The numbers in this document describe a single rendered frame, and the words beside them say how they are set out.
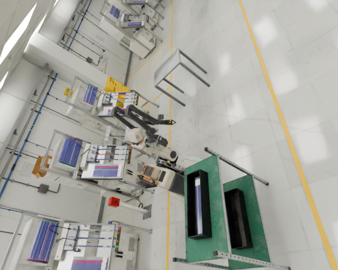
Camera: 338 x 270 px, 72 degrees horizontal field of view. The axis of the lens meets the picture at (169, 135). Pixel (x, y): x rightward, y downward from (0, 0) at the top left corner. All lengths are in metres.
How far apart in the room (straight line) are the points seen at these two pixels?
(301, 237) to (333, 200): 0.47
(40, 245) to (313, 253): 3.26
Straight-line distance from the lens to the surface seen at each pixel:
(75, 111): 5.18
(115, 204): 4.09
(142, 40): 7.98
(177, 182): 3.07
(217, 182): 2.15
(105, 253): 3.82
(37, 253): 3.90
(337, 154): 2.85
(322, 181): 2.79
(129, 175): 4.65
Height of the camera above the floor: 2.54
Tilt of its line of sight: 32 degrees down
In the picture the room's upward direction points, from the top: 61 degrees counter-clockwise
